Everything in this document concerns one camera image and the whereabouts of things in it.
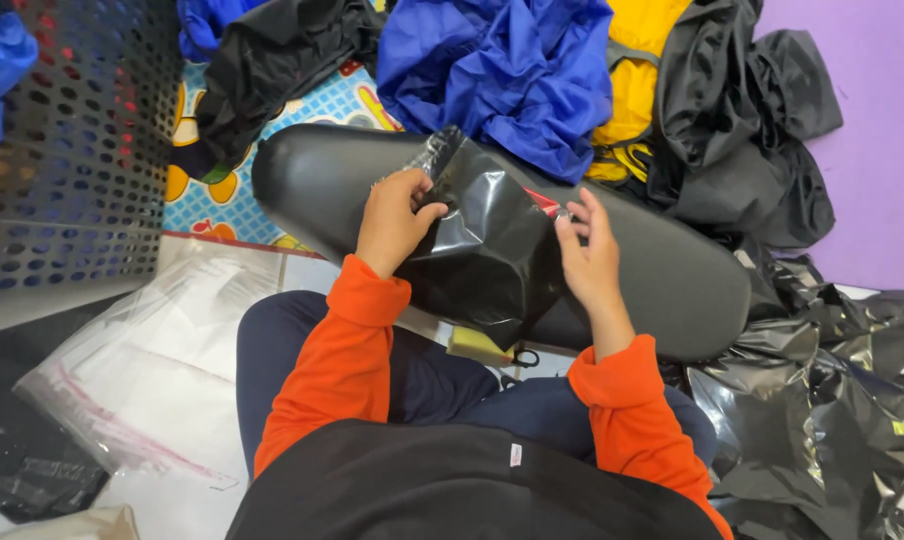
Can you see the person's right hand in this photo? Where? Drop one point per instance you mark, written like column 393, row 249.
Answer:
column 594, row 262

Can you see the person's left hand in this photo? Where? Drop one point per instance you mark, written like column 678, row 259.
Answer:
column 392, row 225

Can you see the black padded board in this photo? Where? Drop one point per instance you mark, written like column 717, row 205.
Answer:
column 647, row 277

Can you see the red adhesive strip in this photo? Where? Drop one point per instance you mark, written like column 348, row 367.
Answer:
column 542, row 200

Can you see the black scissors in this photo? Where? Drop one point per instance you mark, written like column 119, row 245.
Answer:
column 525, row 358

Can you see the yellow sponge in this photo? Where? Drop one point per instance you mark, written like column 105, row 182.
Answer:
column 478, row 345

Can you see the colourful patterned play mat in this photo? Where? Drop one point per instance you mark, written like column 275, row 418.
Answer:
column 227, row 195

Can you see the person's navy trouser legs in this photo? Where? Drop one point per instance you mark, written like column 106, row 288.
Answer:
column 437, row 397

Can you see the yellow garment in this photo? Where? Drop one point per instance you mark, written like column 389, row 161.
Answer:
column 636, row 82

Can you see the large blue garment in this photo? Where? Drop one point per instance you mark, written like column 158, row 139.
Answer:
column 504, row 75

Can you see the small black garment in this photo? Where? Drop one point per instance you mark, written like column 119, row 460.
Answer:
column 272, row 75

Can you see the large black garment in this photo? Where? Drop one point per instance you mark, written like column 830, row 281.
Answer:
column 744, row 127

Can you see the person's black top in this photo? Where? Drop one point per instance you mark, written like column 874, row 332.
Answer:
column 459, row 487

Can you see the pile of packed black garments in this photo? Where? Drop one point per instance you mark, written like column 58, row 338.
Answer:
column 819, row 405

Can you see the small blue garment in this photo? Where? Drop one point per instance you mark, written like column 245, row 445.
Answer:
column 208, row 26

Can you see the stack of clear plastic bags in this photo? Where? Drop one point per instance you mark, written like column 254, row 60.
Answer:
column 152, row 367

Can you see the black perforated basket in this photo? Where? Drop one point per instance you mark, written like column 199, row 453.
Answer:
column 77, row 157

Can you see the flat black packed bag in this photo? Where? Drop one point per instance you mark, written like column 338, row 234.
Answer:
column 24, row 442

